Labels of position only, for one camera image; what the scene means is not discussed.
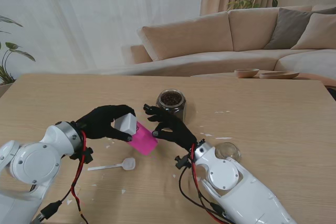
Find white square jar lid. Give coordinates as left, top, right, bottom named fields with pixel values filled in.
left=114, top=113, right=138, bottom=135

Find pale green large-leaf houseplant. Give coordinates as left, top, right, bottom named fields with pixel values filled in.
left=0, top=15, right=36, bottom=86

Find small wooden bowl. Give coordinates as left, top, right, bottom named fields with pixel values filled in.
left=234, top=68, right=260, bottom=79

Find clear glass jar lid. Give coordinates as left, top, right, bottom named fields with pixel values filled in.
left=214, top=142, right=242, bottom=162

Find grey sofa cushion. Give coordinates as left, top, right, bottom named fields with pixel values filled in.
left=264, top=7, right=336, bottom=50

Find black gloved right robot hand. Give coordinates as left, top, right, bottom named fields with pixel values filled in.
left=143, top=103, right=198, bottom=152

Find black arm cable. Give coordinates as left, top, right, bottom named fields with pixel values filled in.
left=38, top=191, right=74, bottom=221
left=178, top=167, right=232, bottom=222

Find beige sofa cushion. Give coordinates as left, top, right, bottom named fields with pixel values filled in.
left=291, top=13, right=336, bottom=50

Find beige fabric sofa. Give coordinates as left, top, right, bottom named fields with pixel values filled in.
left=130, top=4, right=336, bottom=88

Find white plastic measuring spoon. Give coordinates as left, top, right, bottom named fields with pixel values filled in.
left=87, top=157, right=137, bottom=172

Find glass jar of coffee beans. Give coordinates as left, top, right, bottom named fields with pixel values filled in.
left=156, top=89, right=187, bottom=124

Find white sheer curtain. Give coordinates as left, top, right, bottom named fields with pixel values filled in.
left=0, top=0, right=206, bottom=76

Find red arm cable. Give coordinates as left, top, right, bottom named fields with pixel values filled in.
left=70, top=131, right=90, bottom=224
left=190, top=144, right=229, bottom=224

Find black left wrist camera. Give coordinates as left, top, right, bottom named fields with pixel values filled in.
left=70, top=147, right=95, bottom=166

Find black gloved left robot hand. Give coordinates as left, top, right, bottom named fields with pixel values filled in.
left=75, top=104, right=137, bottom=142

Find pink square coffee jar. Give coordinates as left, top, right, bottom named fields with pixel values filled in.
left=128, top=121, right=159, bottom=156

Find shallow wooden plate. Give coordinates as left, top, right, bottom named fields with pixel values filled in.
left=259, top=71, right=300, bottom=80

